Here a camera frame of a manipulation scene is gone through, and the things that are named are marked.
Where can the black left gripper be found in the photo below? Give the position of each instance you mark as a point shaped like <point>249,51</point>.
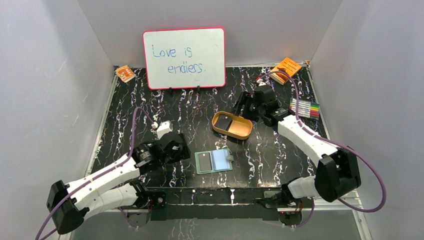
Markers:
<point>178,148</point>

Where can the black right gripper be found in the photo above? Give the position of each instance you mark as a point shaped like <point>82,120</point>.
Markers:
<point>244,100</point>

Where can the orange oval tray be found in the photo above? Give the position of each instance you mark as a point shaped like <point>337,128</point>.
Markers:
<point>240,128</point>

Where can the mint green card holder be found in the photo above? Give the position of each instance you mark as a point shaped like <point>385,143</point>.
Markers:
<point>221,161</point>

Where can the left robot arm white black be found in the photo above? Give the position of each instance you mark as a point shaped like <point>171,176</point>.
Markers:
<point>116,185</point>

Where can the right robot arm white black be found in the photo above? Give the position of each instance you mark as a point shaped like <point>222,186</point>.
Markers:
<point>337,170</point>

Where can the black VIP card stack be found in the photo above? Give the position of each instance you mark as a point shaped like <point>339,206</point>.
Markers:
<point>224,122</point>

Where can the small orange card box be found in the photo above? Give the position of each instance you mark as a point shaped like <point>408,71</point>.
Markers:
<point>125,73</point>

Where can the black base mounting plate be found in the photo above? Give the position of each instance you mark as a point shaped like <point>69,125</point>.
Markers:
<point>171,203</point>

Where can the orange book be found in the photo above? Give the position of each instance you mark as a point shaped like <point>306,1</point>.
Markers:
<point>289,66</point>

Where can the coloured marker pen set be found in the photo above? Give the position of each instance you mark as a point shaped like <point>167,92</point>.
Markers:
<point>307,109</point>

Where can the pink framed whiteboard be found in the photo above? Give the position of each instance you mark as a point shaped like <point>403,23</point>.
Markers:
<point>187,58</point>

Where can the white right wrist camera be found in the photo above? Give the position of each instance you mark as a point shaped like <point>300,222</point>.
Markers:
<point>260,82</point>

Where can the aluminium frame rail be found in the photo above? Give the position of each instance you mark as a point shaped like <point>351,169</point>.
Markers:
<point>351,198</point>

